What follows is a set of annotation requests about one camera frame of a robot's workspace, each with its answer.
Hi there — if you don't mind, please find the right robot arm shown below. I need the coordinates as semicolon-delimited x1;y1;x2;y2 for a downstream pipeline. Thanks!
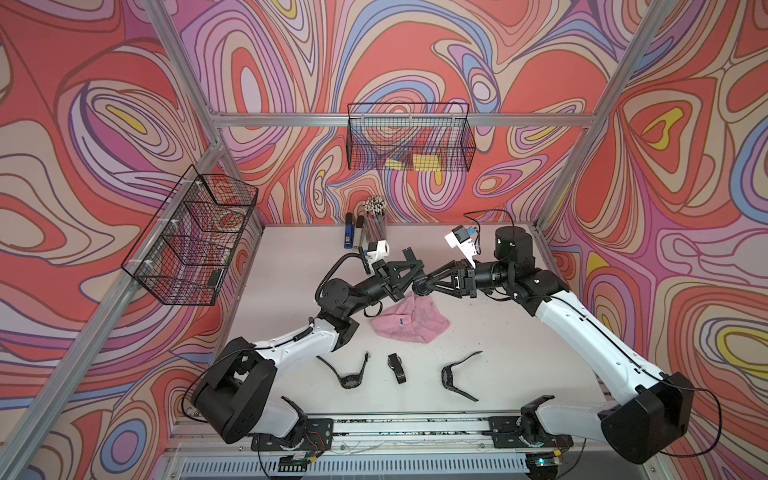
412;225;701;464

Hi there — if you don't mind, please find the wall wire basket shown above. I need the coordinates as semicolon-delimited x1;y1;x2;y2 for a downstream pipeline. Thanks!
121;166;258;306
346;101;476;173

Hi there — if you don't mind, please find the pencil cup with pencils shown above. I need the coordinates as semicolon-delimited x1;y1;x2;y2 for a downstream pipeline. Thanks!
364;196;387;243

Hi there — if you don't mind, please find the pink microfibre cloth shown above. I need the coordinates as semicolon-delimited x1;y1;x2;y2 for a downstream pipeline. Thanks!
371;293;451;344

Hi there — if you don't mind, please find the blue marker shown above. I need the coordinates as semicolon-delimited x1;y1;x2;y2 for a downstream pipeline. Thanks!
343;212;356;249

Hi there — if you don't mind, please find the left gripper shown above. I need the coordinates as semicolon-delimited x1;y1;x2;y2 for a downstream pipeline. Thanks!
341;266;420;321

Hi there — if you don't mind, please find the small yellow block in basket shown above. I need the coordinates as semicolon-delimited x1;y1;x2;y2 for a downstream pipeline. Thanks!
384;158;407;171

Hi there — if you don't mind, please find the left wall wire basket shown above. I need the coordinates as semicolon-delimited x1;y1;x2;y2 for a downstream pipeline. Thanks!
121;166;258;306

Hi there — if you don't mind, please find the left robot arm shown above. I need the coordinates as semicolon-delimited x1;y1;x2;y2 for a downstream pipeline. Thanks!
184;248;426;449

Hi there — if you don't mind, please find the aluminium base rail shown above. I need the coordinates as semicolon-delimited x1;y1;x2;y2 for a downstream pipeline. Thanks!
161;411;622;464

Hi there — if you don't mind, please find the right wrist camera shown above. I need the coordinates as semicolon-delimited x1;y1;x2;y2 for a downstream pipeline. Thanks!
445;225;479;267

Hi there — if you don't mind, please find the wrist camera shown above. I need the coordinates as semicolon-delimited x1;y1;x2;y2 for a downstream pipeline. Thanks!
445;225;479;267
364;240;390;265

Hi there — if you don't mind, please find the back wall wire basket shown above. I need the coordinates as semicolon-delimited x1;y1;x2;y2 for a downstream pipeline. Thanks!
346;101;476;173

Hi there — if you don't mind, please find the yellow sponge in basket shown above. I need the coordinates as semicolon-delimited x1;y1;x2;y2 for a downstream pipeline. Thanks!
411;153;442;173

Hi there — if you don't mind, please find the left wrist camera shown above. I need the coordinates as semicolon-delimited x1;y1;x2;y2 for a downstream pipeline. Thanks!
364;240;390;265

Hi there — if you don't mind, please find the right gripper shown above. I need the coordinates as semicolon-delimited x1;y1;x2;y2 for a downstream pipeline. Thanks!
425;258;512;300

